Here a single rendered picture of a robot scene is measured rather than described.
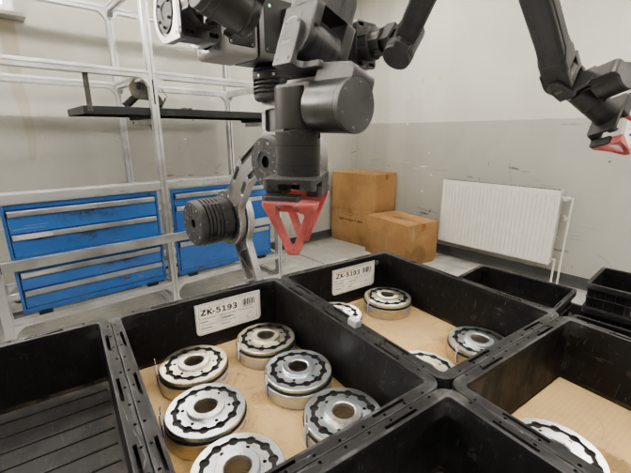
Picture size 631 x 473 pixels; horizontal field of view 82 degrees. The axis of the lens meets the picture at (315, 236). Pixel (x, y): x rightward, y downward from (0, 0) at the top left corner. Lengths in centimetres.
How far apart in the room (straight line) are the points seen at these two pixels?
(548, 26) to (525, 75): 273
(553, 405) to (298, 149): 51
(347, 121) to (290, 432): 39
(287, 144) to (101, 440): 44
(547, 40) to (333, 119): 66
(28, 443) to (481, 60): 376
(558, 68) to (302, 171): 69
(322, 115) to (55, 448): 52
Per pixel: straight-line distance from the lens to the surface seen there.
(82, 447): 60
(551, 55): 100
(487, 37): 387
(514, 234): 360
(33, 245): 230
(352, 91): 40
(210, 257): 259
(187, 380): 60
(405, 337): 75
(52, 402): 70
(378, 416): 42
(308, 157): 45
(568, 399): 70
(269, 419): 56
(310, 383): 57
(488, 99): 377
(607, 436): 66
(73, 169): 313
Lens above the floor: 121
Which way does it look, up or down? 16 degrees down
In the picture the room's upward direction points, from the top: straight up
